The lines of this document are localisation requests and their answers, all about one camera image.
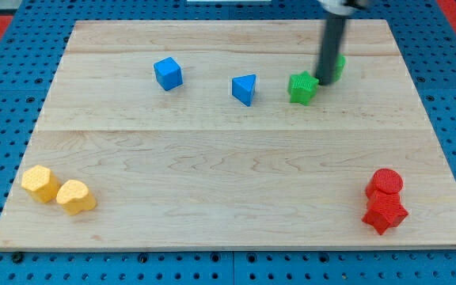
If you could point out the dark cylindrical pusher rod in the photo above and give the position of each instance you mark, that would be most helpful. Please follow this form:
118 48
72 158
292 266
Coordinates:
330 48

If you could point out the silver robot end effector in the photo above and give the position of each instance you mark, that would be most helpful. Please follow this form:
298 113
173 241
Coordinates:
344 7

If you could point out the yellow heart block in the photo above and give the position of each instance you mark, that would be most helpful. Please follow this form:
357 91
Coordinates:
74 197

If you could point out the green round block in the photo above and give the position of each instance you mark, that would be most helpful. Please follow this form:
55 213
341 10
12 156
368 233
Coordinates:
339 68

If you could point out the green star block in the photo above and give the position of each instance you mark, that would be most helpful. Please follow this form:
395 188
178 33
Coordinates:
302 88

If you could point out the blue triangle block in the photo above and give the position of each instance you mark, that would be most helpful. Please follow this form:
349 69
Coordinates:
243 88

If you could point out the red cylinder block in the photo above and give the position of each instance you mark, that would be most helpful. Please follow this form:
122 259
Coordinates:
387 181

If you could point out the wooden board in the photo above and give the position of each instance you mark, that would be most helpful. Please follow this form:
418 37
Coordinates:
194 169

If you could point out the blue cube block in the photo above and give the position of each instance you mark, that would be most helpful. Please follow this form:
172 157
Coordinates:
168 73

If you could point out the red star block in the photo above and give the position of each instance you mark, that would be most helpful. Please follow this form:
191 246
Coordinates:
384 211

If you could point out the yellow hexagon block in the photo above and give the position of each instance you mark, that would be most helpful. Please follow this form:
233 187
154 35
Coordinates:
40 183

